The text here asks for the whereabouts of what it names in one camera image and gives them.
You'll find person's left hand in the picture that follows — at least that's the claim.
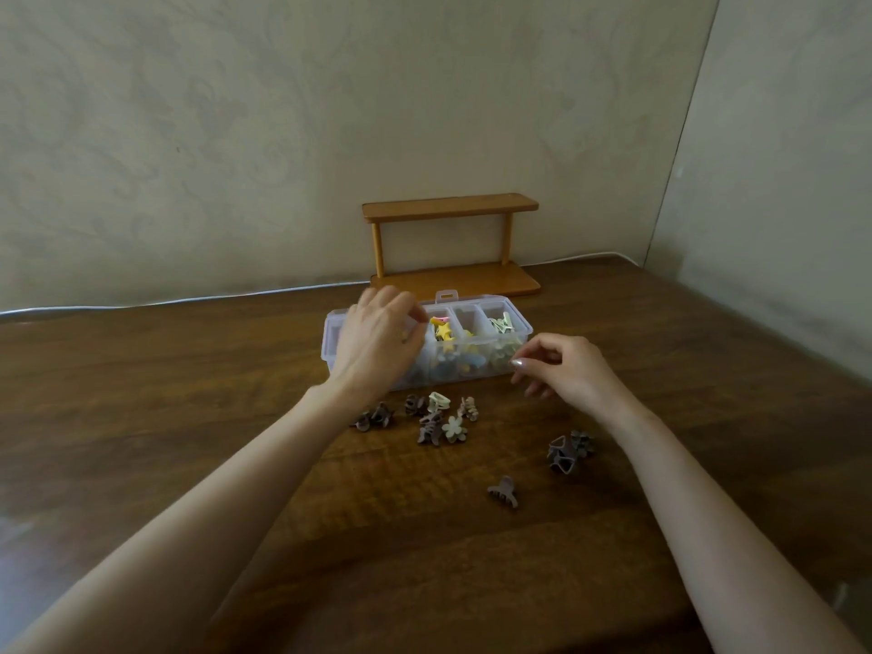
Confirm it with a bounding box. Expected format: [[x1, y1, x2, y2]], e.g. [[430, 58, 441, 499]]
[[326, 285, 431, 406]]

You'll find person's right hand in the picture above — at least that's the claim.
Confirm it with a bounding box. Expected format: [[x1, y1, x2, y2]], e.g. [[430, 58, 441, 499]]
[[509, 332, 655, 430]]

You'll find pile of mixed hair clips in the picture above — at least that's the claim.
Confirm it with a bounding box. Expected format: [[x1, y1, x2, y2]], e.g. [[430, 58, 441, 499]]
[[351, 391, 481, 449]]

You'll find clear plastic compartment box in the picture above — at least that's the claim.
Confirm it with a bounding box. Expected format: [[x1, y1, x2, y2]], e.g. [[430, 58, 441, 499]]
[[320, 289, 534, 392]]

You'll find person's left forearm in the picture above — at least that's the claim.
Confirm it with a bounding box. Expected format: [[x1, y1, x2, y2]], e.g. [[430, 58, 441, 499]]
[[6, 381, 362, 654]]

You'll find person's right forearm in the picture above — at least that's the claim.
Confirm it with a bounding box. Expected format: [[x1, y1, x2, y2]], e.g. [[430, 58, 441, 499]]
[[609, 408, 870, 654]]

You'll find small wooden shelf rack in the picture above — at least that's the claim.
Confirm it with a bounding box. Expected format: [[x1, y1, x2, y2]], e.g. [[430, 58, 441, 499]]
[[361, 193, 543, 302]]

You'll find white cable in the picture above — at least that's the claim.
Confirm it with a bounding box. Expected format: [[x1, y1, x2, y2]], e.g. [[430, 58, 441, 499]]
[[0, 252, 641, 318]]

